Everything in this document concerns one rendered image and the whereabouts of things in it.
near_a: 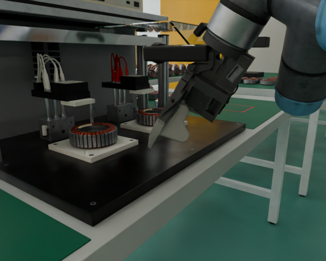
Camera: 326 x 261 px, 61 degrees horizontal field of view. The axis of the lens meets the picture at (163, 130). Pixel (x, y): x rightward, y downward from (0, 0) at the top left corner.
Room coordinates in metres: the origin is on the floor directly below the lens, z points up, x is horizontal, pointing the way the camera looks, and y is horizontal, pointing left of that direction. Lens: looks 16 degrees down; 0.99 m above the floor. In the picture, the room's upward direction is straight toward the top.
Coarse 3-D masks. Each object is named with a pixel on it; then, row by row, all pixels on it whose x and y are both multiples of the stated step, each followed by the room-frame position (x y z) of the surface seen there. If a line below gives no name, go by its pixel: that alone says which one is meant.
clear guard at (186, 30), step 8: (120, 24) 0.81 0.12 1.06; (128, 24) 0.79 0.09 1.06; (136, 24) 0.78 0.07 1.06; (144, 24) 0.76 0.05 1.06; (152, 24) 0.76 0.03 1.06; (160, 24) 0.76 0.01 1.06; (168, 24) 0.76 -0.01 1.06; (176, 24) 0.72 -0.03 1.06; (184, 24) 0.76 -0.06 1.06; (192, 24) 0.80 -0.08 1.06; (144, 32) 1.03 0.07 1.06; (152, 32) 1.03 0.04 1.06; (184, 32) 0.72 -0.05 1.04; (192, 32) 0.76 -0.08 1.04; (192, 40) 0.71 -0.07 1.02; (200, 40) 0.75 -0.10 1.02
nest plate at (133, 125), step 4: (132, 120) 0.86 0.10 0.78; (136, 120) 0.86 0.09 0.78; (120, 124) 0.81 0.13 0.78; (124, 124) 0.80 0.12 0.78; (128, 124) 0.80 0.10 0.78; (132, 124) 0.80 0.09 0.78; (136, 124) 0.80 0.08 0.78; (140, 124) 0.80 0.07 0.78; (128, 128) 0.79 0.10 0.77; (132, 128) 0.78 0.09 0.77; (136, 128) 0.77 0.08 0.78; (140, 128) 0.76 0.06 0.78; (144, 128) 0.76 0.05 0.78; (148, 128) 0.75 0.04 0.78; (144, 132) 0.76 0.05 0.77; (148, 132) 0.75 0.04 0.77
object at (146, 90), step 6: (126, 78) 0.85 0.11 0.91; (132, 78) 0.83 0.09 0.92; (138, 78) 0.84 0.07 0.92; (144, 78) 0.86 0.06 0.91; (102, 84) 0.91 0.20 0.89; (108, 84) 0.89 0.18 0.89; (114, 84) 0.87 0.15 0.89; (120, 84) 0.86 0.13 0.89; (126, 84) 0.85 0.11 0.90; (132, 84) 0.83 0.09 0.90; (138, 84) 0.84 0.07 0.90; (144, 84) 0.86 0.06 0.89; (114, 90) 0.89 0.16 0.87; (120, 90) 0.91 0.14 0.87; (132, 90) 0.84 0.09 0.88; (138, 90) 0.83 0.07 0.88; (144, 90) 0.83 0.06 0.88; (150, 90) 0.85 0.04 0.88; (114, 96) 0.89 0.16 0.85; (120, 96) 0.91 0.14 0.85; (114, 102) 0.89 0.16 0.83; (120, 102) 0.91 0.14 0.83
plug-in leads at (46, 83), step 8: (48, 56) 0.72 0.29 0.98; (40, 64) 0.72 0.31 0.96; (40, 72) 0.72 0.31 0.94; (56, 72) 0.70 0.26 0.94; (40, 80) 0.72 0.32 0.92; (48, 80) 0.68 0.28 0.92; (56, 80) 0.70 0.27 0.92; (64, 80) 0.72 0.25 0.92; (40, 88) 0.71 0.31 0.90; (48, 88) 0.68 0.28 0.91
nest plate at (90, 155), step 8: (120, 136) 0.68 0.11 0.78; (48, 144) 0.61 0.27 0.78; (56, 144) 0.61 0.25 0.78; (64, 144) 0.61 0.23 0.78; (112, 144) 0.61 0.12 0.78; (120, 144) 0.61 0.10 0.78; (128, 144) 0.62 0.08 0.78; (136, 144) 0.64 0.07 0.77; (64, 152) 0.58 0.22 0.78; (72, 152) 0.56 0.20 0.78; (80, 152) 0.56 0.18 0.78; (88, 152) 0.56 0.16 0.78; (96, 152) 0.56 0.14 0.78; (104, 152) 0.56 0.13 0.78; (112, 152) 0.58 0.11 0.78; (88, 160) 0.53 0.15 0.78; (96, 160) 0.54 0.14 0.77
